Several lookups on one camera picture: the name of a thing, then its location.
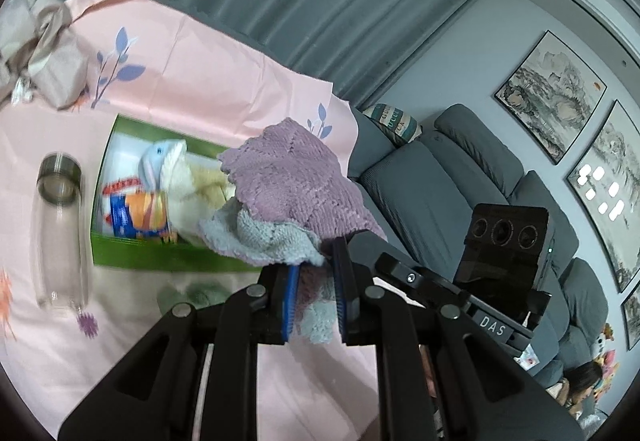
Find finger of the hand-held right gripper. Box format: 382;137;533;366
375;251;476;317

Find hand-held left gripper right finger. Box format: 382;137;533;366
330;231;586;441

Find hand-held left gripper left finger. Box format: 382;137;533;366
57;266;301;441

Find grey green knitted cloth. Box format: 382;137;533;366
199;198;341;347

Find purple knitted cloth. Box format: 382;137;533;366
217;118;388;322

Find cream and tan plush towel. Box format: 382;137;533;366
165;156;238;247

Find green cardboard box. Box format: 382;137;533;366
91;115;281;272

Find orange and blue packet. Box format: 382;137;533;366
102;178;173;242

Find blue plush toy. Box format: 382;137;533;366
137;138;188;194

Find grey sofa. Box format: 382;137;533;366
347;104;611;377

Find framed landscape painting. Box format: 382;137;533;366
566;100;640;293
621;281;640;352
494;30;608;165

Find colourful plush toys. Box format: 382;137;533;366
592;321;618;392

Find striped cushion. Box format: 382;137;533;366
362;104;423;144

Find clear glass bottle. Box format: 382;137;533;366
32;152;91;314

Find crumpled mauve cloth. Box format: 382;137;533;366
0;0;91;109

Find white crumpled tissue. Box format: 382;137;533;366
10;76;36;104

